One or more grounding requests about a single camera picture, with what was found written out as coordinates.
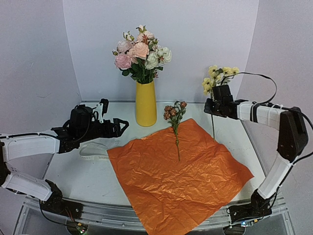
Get yellow flower stem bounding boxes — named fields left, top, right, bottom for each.
left=201, top=65, right=240, bottom=142

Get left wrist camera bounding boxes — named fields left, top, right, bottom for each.
left=93, top=98, right=109, bottom=123

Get orange yellow wrapping paper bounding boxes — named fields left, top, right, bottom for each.
left=106, top=118, right=255, bottom=235

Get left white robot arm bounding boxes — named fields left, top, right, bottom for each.
left=0, top=99, right=129, bottom=221

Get brown rose stem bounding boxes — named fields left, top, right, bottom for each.
left=163, top=100, right=187, bottom=161

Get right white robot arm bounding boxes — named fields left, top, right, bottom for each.
left=204, top=85, right=310, bottom=227

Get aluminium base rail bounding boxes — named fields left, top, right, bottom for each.
left=14, top=194, right=295, bottom=235

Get cream printed ribbon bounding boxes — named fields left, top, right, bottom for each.
left=79, top=142, right=109, bottom=161

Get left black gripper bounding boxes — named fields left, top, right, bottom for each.
left=79, top=118, right=130, bottom=143

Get white and pink flowers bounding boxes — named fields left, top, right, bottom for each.
left=112, top=25, right=172, bottom=84

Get yellow ceramic vase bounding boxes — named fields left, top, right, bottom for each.
left=135, top=81, right=157, bottom=127

